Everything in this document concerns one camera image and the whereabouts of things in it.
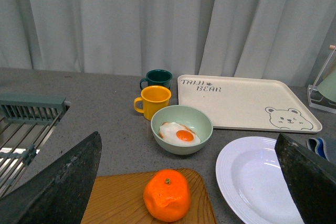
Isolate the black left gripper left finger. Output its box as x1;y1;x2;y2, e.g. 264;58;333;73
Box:
1;132;102;223

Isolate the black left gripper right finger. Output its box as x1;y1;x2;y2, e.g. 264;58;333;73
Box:
275;133;335;223

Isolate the white ribbed plate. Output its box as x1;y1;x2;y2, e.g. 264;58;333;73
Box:
215;136;303;223

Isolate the orange mandarin fruit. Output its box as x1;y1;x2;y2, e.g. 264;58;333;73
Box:
143;169;191;222

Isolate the grey blue folded cloth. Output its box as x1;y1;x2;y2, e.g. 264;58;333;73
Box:
306;137;336;164

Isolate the wooden cutting board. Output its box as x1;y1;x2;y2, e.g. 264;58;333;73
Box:
81;168;217;223

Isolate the green dish drying rack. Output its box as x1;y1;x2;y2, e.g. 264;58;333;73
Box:
1;93;69;197

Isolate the white cup holder rack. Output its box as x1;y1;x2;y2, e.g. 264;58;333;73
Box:
307;45;335;114

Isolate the light green plastic cup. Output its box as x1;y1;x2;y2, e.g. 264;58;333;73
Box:
317;70;336;102

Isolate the cream bear serving tray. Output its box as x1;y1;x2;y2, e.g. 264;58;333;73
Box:
177;74;322;134

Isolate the fake fried egg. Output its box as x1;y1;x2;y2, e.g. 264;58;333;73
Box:
159;122;201;146

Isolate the yellow enamel mug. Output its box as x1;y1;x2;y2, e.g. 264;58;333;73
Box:
133;86;172;121

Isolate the light green bowl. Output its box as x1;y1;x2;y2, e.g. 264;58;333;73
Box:
151;105;213;155

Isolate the dark green enamel mug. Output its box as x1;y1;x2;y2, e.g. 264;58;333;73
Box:
139;69;173;90

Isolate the white curtain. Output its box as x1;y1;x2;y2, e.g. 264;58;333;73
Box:
1;0;335;86

